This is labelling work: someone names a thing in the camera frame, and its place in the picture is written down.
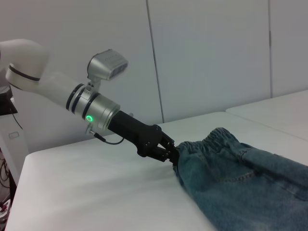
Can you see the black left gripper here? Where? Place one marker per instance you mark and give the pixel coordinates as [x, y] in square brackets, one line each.
[139, 134]

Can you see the blue denim shorts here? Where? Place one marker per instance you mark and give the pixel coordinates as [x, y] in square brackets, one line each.
[240, 187]

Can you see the white and silver left robot arm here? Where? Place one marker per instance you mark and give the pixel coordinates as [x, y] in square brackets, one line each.
[53, 89]

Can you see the white cabinet with label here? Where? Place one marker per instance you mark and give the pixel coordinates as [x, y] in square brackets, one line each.
[12, 149]

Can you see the black box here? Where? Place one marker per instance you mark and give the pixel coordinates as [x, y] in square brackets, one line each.
[6, 103]

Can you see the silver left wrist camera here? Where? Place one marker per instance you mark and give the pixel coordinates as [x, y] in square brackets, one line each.
[106, 65]

